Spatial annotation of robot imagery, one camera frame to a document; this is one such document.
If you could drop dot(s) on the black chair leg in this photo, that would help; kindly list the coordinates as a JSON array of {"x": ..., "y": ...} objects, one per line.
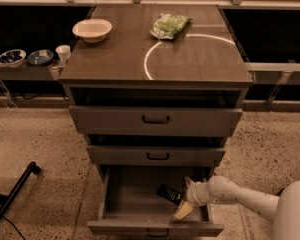
[{"x": 7, "y": 200}]

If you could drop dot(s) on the green snack bag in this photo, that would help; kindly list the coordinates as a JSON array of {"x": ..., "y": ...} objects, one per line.
[{"x": 168, "y": 26}]

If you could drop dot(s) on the grey middle drawer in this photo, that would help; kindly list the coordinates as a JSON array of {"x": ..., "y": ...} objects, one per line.
[{"x": 155, "y": 156}]

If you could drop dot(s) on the white paper cup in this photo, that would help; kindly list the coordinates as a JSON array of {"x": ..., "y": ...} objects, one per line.
[{"x": 64, "y": 53}]

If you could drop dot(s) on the grey drawer cabinet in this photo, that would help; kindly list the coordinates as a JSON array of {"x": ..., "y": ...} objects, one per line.
[{"x": 200, "y": 68}]

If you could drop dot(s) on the white bowl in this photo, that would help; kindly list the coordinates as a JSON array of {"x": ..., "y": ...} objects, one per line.
[{"x": 92, "y": 30}]

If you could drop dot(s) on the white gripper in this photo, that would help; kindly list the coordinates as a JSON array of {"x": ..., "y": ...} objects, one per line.
[{"x": 193, "y": 194}]

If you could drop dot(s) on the dark chocolate rxbar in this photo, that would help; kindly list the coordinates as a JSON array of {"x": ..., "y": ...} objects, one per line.
[{"x": 169, "y": 194}]

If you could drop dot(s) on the dark blue bowl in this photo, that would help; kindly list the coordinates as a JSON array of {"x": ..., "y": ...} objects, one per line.
[{"x": 42, "y": 57}]

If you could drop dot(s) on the grey bottom drawer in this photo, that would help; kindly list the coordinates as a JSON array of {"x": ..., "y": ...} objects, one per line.
[{"x": 130, "y": 204}]

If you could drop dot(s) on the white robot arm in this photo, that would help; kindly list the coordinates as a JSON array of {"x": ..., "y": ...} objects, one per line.
[{"x": 283, "y": 211}]

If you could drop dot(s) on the blue patterned bowl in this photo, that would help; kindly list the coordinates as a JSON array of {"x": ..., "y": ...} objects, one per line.
[{"x": 13, "y": 58}]

